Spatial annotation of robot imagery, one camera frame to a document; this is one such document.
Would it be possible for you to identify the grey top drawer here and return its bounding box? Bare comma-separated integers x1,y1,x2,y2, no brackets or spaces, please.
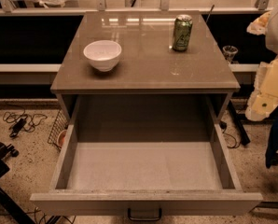
31,94,262,221

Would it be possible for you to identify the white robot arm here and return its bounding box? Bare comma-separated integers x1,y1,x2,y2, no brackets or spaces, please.
245,4,278,121

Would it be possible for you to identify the grey drawer cabinet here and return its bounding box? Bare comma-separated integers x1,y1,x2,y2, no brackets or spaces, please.
51,11,240,118

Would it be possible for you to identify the clear glass cup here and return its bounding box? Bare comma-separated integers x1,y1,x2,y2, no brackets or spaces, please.
222,45,238,63

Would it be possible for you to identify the black tripod leg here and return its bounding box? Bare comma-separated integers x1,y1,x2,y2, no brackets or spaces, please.
228,101,250,146

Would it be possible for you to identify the green soda can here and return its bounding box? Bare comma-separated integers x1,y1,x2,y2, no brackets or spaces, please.
173,14,193,51

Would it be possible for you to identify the white ceramic bowl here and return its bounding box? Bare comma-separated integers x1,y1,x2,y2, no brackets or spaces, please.
83,40,122,72

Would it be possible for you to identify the black office chair base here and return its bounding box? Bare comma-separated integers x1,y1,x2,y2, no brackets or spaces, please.
0,140,35,224

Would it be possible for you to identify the wire mesh basket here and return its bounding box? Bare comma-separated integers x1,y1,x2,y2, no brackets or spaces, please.
48,110,68,150

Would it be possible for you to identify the black power adapter with cable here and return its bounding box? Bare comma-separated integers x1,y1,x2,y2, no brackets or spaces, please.
3,105,48,138

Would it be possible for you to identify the black floor cable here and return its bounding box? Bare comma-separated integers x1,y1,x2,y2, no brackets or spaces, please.
26,207,76,224

